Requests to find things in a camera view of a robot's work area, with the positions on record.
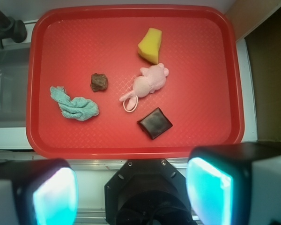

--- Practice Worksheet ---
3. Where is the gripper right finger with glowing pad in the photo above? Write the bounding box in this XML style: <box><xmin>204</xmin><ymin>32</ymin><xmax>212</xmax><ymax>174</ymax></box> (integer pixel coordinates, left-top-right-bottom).
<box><xmin>186</xmin><ymin>142</ymin><xmax>281</xmax><ymax>225</ymax></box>

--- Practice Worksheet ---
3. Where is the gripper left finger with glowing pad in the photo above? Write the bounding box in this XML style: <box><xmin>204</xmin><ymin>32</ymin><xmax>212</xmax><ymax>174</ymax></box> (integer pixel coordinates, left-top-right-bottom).
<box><xmin>0</xmin><ymin>159</ymin><xmax>78</xmax><ymax>225</ymax></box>

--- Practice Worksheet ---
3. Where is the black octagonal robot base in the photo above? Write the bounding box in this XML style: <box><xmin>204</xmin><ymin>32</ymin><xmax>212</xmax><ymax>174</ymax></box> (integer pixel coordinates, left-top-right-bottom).
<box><xmin>104</xmin><ymin>159</ymin><xmax>196</xmax><ymax>225</ymax></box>

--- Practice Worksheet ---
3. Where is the light blue cloth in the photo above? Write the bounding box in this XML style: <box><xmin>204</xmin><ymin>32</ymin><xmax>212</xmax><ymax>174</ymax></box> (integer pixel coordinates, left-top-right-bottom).
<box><xmin>50</xmin><ymin>86</ymin><xmax>100</xmax><ymax>121</ymax></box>

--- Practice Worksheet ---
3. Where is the black square pouch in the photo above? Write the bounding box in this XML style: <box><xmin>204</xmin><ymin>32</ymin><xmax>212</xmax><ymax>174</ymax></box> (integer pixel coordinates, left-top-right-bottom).
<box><xmin>137</xmin><ymin>107</ymin><xmax>173</xmax><ymax>140</ymax></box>

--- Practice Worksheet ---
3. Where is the brown rock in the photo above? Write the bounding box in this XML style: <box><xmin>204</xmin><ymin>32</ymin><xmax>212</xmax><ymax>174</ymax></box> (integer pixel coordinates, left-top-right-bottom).
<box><xmin>90</xmin><ymin>73</ymin><xmax>108</xmax><ymax>92</ymax></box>

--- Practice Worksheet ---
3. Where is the red plastic tray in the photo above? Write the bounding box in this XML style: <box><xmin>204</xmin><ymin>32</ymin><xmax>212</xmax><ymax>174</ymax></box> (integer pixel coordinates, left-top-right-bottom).
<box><xmin>26</xmin><ymin>5</ymin><xmax>244</xmax><ymax>159</ymax></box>

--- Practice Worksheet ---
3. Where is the metal sink basin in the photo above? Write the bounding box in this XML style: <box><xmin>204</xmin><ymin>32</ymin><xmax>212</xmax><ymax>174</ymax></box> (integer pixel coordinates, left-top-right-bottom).
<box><xmin>0</xmin><ymin>47</ymin><xmax>30</xmax><ymax>128</ymax></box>

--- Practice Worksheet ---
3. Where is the pink plush toy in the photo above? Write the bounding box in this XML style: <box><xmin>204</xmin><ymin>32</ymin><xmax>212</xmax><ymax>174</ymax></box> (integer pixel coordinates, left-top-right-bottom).
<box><xmin>119</xmin><ymin>63</ymin><xmax>169</xmax><ymax>113</ymax></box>

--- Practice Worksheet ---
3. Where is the yellow sponge wedge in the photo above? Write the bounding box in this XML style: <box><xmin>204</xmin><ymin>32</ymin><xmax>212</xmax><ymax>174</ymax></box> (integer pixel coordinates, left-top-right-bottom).
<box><xmin>138</xmin><ymin>28</ymin><xmax>162</xmax><ymax>65</ymax></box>

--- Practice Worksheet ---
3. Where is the black faucet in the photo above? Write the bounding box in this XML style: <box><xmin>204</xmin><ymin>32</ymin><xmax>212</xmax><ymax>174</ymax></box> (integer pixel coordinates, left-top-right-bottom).
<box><xmin>0</xmin><ymin>10</ymin><xmax>27</xmax><ymax>49</ymax></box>

